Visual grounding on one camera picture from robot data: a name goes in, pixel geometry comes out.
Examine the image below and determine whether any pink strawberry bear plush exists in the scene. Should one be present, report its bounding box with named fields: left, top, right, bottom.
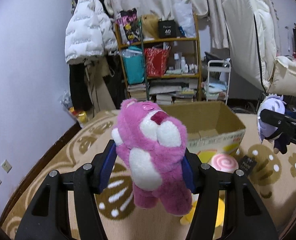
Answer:
left=111, top=99, right=192, bottom=216

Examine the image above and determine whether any brown cardboard box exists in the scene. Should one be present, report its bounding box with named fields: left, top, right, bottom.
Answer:
left=161, top=101, right=246, bottom=154

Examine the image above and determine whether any white rolling cart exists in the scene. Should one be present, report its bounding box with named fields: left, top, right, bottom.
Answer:
left=203, top=58, right=232, bottom=104

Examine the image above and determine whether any teal bag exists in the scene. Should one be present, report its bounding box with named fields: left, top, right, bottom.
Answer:
left=121, top=46, right=144, bottom=85

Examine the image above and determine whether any wooden bookshelf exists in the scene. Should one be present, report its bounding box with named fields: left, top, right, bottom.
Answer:
left=115, top=9, right=201, bottom=105

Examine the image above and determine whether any pink swirl roll plush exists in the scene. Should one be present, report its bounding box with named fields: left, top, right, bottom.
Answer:
left=208, top=153, right=239, bottom=173

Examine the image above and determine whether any stack of books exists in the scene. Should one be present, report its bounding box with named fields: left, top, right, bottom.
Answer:
left=127, top=77, right=198, bottom=105

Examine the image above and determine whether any small black Face box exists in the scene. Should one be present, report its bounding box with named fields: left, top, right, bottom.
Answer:
left=238, top=155, right=257, bottom=176

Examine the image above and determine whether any cream cushion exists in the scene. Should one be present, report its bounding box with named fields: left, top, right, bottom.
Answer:
left=268, top=56, right=296, bottom=96

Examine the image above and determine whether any blonde wig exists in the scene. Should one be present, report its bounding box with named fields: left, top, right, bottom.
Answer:
left=141, top=14, right=159, bottom=39

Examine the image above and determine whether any black box with 40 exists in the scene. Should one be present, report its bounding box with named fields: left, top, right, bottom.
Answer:
left=158, top=20, right=177, bottom=38

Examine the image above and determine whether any red gift bag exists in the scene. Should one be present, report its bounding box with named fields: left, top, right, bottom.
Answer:
left=144, top=47, right=170, bottom=77

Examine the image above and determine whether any white puffer jacket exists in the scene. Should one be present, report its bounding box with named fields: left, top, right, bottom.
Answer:
left=65, top=0, right=117, bottom=65

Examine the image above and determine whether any purple-haired doll plush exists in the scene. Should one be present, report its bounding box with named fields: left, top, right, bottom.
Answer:
left=257, top=94, right=290, bottom=154

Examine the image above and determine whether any yellow duck plush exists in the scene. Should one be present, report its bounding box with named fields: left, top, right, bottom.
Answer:
left=180, top=191, right=226, bottom=239

